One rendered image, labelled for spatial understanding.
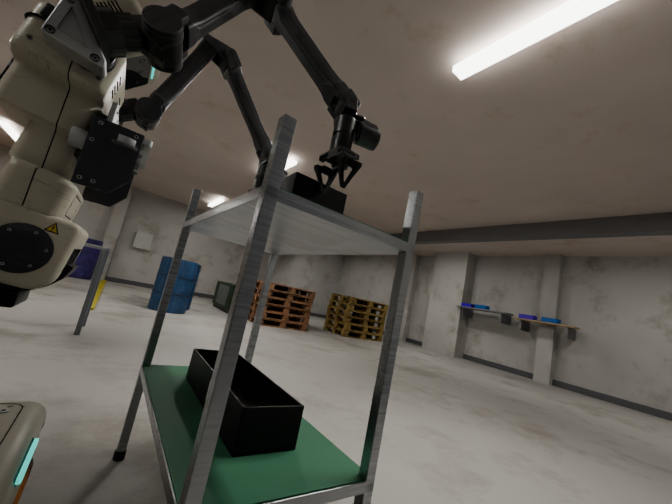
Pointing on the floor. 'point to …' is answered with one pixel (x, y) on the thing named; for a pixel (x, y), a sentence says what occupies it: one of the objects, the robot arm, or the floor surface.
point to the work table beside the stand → (92, 286)
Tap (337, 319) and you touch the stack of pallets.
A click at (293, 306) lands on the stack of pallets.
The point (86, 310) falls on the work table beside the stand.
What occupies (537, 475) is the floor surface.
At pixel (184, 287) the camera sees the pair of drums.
